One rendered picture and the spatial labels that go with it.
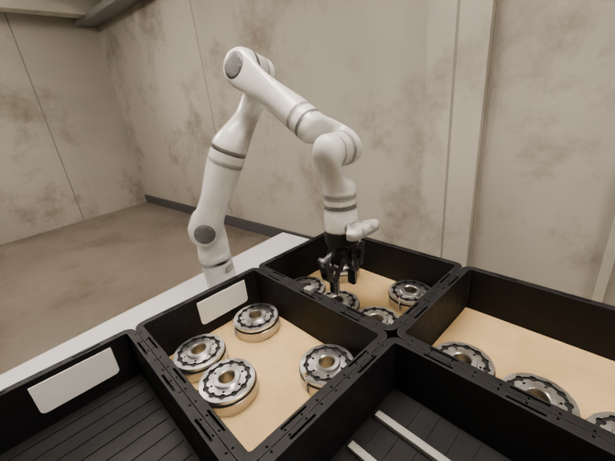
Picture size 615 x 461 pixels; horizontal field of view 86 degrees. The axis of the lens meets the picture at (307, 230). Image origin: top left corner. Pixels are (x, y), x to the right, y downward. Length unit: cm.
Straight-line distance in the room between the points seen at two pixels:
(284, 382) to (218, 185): 49
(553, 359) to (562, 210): 144
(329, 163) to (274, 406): 45
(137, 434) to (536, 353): 72
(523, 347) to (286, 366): 46
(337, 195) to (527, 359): 47
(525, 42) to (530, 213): 86
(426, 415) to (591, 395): 27
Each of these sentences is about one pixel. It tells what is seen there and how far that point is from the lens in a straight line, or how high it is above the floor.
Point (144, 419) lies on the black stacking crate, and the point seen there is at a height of 83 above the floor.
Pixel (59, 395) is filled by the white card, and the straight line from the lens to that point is 77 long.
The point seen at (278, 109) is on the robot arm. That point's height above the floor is 130.
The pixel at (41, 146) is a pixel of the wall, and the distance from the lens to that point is 534.
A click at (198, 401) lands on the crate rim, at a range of 55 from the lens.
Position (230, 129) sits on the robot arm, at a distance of 86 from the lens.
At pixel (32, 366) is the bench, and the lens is 124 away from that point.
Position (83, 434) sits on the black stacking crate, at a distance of 75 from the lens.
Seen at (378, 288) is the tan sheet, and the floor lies 83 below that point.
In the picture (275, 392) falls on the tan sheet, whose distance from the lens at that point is 66.
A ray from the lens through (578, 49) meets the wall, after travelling 204.
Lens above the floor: 132
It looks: 22 degrees down
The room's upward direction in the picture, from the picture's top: 6 degrees counter-clockwise
